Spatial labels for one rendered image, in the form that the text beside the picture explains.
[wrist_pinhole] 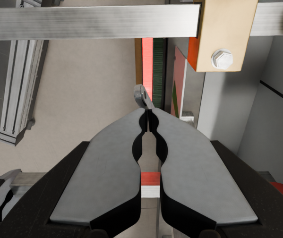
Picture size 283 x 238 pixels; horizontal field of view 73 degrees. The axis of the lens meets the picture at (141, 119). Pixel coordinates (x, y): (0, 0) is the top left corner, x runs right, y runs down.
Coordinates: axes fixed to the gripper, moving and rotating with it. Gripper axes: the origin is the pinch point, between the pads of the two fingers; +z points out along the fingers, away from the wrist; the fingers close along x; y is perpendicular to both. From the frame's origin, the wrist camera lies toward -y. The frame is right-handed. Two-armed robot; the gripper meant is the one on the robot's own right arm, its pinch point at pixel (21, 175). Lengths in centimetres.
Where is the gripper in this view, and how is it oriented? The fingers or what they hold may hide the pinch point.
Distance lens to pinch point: 42.8
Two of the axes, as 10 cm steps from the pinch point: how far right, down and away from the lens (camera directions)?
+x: 0.2, 8.6, 5.1
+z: -0.2, -5.1, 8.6
